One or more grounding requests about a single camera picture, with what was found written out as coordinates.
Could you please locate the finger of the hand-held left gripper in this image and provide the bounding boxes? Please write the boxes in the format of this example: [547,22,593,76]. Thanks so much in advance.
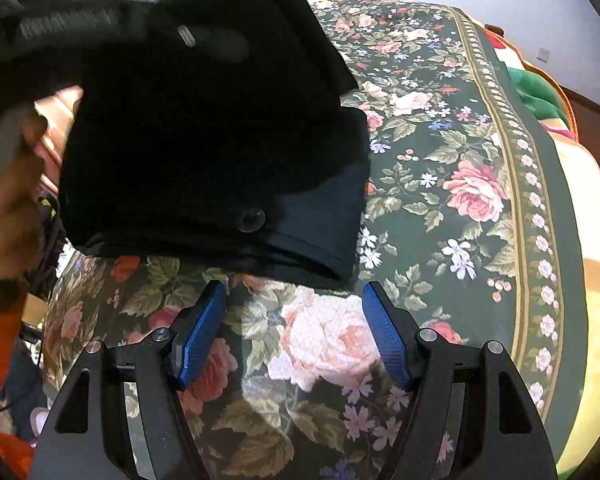
[152,2,251,63]

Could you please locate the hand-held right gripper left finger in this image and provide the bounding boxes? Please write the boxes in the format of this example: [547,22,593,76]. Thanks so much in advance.
[27,280,228,480]

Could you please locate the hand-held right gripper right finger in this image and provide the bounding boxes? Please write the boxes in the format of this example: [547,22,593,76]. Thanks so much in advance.
[361,281,560,480]

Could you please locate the black pants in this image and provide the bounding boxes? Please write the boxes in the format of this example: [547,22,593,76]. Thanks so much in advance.
[60,0,373,291]

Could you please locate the person's left hand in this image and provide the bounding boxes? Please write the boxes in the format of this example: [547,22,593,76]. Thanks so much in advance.
[0,109,48,282]

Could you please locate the floral bedspread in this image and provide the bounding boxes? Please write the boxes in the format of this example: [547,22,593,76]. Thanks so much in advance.
[42,0,588,480]

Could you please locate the colourful fleece blanket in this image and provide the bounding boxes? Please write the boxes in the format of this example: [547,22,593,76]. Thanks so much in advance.
[482,25,600,471]

